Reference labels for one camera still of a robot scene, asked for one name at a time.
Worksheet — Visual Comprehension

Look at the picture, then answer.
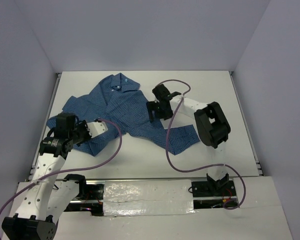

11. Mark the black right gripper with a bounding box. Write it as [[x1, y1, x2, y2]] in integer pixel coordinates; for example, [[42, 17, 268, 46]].
[[146, 99, 174, 123]]

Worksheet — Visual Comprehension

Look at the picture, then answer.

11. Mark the blue plaid long sleeve shirt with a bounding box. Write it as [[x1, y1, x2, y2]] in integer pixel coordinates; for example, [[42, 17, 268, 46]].
[[46, 72, 200, 158]]

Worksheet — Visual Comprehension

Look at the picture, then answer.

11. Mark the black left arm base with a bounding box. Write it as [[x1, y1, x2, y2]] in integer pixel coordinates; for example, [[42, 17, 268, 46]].
[[64, 183, 104, 217]]

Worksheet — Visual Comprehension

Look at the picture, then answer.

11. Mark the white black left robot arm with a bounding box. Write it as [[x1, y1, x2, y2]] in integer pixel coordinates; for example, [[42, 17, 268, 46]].
[[1, 113, 92, 240]]

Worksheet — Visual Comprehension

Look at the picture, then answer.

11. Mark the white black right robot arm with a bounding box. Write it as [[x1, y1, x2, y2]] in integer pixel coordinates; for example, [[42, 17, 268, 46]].
[[146, 83, 231, 196]]

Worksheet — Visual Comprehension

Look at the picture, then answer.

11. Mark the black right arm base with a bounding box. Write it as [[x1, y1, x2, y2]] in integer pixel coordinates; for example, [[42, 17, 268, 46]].
[[188, 180, 238, 210]]

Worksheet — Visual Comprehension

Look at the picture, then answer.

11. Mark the silver tape covered panel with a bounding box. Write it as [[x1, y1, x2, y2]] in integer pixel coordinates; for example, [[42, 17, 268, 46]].
[[103, 179, 195, 217]]

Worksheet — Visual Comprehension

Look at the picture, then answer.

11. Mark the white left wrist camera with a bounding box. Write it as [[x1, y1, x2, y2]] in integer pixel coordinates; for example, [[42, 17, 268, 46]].
[[87, 121, 108, 139]]

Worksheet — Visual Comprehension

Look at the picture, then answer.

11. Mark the aluminium table edge rail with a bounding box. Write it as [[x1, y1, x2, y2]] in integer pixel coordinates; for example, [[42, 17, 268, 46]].
[[228, 71, 264, 176]]

